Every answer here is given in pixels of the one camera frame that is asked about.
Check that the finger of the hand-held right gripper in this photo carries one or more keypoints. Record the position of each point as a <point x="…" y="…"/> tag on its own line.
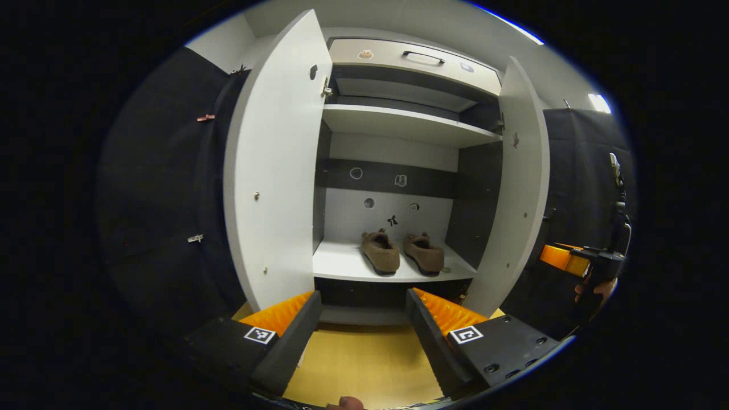
<point x="561" y="259"/>

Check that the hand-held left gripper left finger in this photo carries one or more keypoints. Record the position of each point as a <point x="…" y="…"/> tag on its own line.
<point x="285" y="353"/>

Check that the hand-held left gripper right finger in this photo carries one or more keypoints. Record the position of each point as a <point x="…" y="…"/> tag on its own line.
<point x="435" y="347"/>

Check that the brown fuzzy shoe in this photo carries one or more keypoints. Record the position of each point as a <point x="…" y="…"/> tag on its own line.
<point x="427" y="259"/>
<point x="383" y="259"/>

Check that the white shoe cabinet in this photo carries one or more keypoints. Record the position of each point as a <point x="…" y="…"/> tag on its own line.
<point x="342" y="262"/>

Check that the silver clip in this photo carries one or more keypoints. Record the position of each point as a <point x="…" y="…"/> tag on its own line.
<point x="195" y="238"/>

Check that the small ceiling light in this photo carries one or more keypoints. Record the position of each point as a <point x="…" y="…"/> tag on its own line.
<point x="599" y="103"/>

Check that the black backdrop cloth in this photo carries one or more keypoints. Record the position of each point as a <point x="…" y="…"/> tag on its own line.
<point x="154" y="188"/>

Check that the long ceiling light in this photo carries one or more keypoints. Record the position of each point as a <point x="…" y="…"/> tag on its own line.
<point x="515" y="25"/>

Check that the red clip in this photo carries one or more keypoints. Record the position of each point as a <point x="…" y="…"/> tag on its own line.
<point x="205" y="118"/>

